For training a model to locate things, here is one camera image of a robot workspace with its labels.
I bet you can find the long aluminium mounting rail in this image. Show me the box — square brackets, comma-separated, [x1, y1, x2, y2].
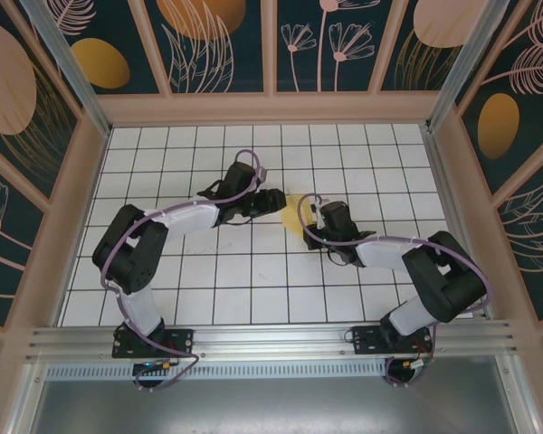
[24, 319, 522, 362]

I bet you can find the slotted grey cable duct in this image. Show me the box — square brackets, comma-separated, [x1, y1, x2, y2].
[44, 361, 390, 382]

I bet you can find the aluminium corner post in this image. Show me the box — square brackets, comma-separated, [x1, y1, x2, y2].
[425, 0, 503, 133]
[19, 0, 113, 137]

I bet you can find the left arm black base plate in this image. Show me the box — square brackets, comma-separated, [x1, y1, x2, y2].
[111, 328, 195, 360]

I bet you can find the yellow cloth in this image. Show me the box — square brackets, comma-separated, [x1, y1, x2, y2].
[279, 192, 320, 237]

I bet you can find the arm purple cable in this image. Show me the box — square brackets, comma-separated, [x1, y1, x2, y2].
[297, 193, 490, 389]
[99, 148, 205, 391]

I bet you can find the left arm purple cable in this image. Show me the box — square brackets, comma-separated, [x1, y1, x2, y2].
[99, 148, 205, 391]

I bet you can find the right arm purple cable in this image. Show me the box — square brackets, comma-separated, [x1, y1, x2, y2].
[297, 193, 490, 389]

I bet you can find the grey metal sheet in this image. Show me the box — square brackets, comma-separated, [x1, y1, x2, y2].
[24, 378, 533, 434]

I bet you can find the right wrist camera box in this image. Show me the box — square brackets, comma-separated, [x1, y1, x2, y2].
[313, 197, 332, 232]

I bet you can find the aluminium side rail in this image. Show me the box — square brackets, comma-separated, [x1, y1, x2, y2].
[419, 126, 492, 320]

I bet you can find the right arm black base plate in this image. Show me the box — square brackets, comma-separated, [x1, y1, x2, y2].
[351, 324, 434, 357]

